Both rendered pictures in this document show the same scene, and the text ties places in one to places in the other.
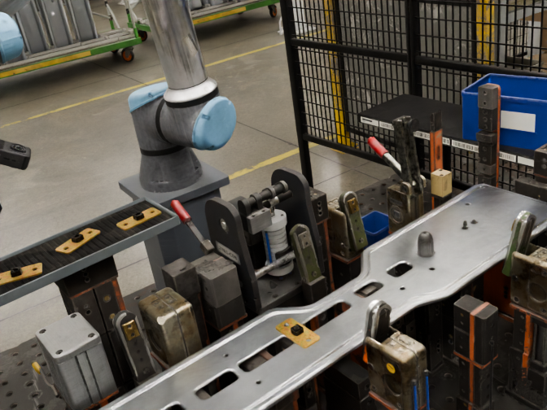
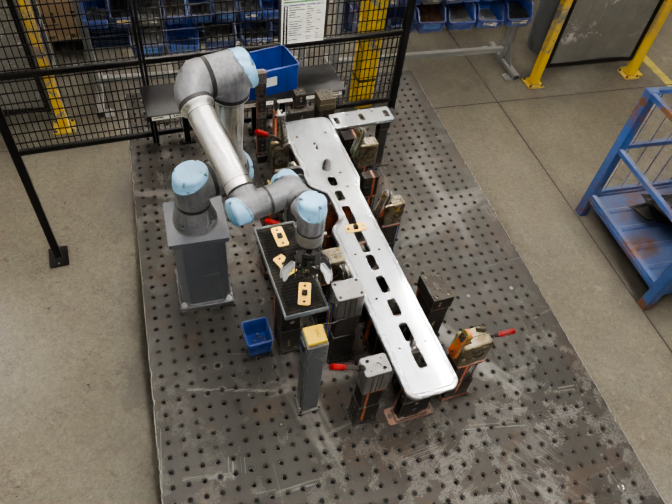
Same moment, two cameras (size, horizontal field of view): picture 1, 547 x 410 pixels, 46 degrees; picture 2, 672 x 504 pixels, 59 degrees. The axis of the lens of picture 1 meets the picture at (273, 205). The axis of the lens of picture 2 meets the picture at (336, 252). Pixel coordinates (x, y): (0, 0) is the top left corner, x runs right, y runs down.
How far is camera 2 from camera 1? 1.94 m
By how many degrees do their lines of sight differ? 65
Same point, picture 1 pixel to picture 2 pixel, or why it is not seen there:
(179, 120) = not seen: hidden behind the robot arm
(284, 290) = not seen: hidden behind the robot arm
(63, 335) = (349, 290)
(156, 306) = (333, 258)
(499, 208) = (309, 131)
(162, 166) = (210, 213)
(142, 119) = (202, 193)
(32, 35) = not seen: outside the picture
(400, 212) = (282, 159)
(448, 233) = (317, 154)
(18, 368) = (184, 400)
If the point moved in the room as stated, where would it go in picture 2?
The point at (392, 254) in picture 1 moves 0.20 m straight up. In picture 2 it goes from (319, 177) to (322, 139)
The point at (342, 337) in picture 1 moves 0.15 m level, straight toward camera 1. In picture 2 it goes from (367, 216) to (404, 228)
